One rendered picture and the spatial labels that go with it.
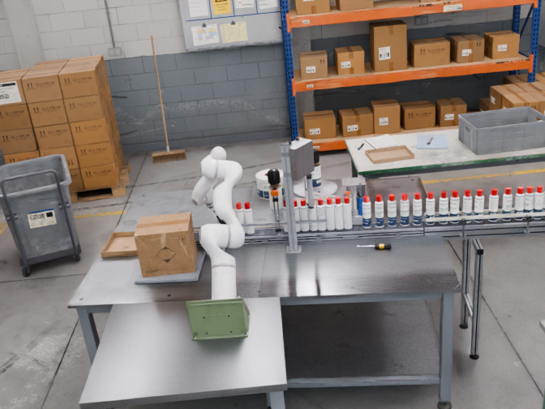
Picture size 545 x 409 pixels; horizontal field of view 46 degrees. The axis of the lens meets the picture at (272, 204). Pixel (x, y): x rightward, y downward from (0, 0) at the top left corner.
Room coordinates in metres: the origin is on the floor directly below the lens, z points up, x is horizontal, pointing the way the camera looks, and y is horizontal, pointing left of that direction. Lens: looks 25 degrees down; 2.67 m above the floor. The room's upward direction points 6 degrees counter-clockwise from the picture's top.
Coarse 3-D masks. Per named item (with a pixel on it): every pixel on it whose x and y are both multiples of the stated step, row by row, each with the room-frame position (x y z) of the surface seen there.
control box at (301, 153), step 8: (296, 144) 3.34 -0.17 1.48; (304, 144) 3.34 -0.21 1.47; (312, 144) 3.40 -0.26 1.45; (296, 152) 3.28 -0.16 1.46; (304, 152) 3.34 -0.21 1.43; (312, 152) 3.39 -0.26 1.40; (296, 160) 3.28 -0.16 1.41; (304, 160) 3.33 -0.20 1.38; (312, 160) 3.39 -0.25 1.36; (296, 168) 3.28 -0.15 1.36; (304, 168) 3.33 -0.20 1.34; (312, 168) 3.39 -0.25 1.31; (296, 176) 3.28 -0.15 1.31; (304, 176) 3.32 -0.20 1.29
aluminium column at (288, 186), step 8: (288, 144) 3.29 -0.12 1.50; (288, 152) 3.29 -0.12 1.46; (288, 160) 3.29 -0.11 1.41; (288, 168) 3.29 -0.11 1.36; (288, 184) 3.30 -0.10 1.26; (288, 192) 3.31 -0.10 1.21; (288, 200) 3.30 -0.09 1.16; (288, 208) 3.30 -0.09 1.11; (288, 216) 3.30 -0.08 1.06; (288, 224) 3.30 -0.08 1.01; (288, 232) 3.30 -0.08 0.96; (296, 232) 3.33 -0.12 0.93; (296, 240) 3.29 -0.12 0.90; (296, 248) 3.29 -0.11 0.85
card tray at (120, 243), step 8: (120, 232) 3.71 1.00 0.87; (128, 232) 3.70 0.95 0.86; (112, 240) 3.67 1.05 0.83; (120, 240) 3.66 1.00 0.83; (128, 240) 3.65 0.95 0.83; (104, 248) 3.52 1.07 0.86; (112, 248) 3.56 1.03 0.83; (120, 248) 3.55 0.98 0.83; (128, 248) 3.54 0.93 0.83; (104, 256) 3.46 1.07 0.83; (112, 256) 3.45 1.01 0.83
